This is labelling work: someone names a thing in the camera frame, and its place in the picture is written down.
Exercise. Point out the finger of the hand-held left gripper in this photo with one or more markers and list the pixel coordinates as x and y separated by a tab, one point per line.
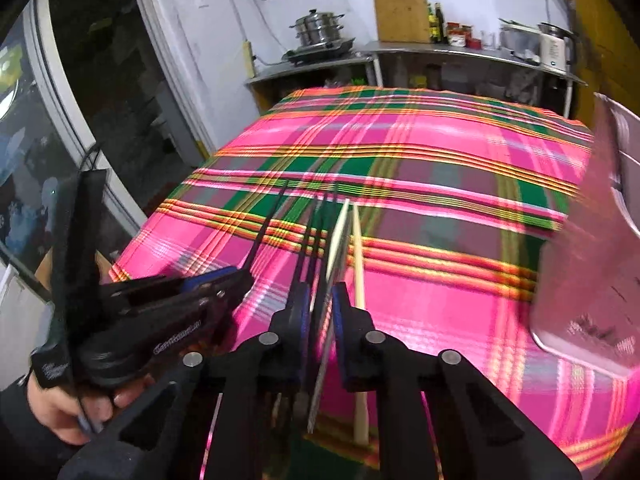
220	300
210	278

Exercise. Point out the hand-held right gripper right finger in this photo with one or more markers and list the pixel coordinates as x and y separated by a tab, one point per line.
341	320

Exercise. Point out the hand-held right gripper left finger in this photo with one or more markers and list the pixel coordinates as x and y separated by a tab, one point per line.
300	310

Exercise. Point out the light wooden chopstick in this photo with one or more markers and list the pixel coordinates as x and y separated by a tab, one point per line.
358	270

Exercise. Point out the black chopstick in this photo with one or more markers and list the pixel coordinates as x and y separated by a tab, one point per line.
307	240
267	227
323	235

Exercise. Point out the white plastic utensil holder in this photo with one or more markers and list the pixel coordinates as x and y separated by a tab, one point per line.
585	270

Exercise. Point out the person's left hand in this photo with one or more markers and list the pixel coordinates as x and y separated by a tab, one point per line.
55	410

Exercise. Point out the pink plaid tablecloth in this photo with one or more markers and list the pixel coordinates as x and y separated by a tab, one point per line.
425	200

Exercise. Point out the black induction cooker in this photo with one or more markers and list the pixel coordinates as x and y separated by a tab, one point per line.
320	52

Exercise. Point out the steel steamer pot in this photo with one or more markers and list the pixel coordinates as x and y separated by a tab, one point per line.
316	27

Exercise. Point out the tall steel counter table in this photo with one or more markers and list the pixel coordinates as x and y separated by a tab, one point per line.
450	52

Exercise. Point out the red lidded jar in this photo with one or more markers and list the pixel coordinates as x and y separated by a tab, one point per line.
454	35

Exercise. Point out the yellow-green oil bottle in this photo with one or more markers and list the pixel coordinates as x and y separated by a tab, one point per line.
431	25

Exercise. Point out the dark oil bottle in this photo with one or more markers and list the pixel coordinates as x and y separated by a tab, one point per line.
439	22

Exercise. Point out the wooden cutting board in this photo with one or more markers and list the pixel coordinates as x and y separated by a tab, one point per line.
400	10

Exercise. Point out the clear drinking glass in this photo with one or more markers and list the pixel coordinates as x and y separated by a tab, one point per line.
487	40

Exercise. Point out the steel dish container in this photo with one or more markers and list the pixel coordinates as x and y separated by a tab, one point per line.
517	40

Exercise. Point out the white electric kettle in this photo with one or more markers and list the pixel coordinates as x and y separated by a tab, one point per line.
552	50

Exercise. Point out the yellow wooden door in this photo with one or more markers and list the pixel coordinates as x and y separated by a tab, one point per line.
600	25

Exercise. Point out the white window frame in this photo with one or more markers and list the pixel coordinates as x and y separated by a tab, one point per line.
65	110

